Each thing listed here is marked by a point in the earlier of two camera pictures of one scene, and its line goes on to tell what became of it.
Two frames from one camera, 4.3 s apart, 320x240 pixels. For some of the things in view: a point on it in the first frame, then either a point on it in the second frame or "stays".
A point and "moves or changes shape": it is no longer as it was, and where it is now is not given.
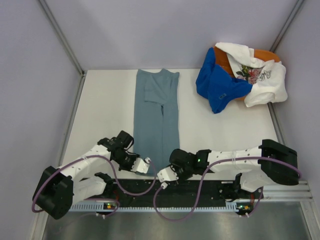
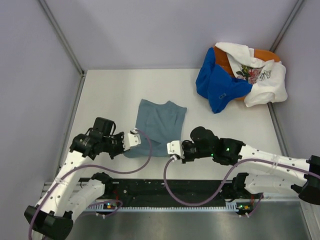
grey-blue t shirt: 156,131 moves or changes shape
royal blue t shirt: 215,84 stays
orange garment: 221,58 stays
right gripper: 181,178 -> 186,158
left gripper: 128,168 -> 120,137
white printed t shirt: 268,78 stays
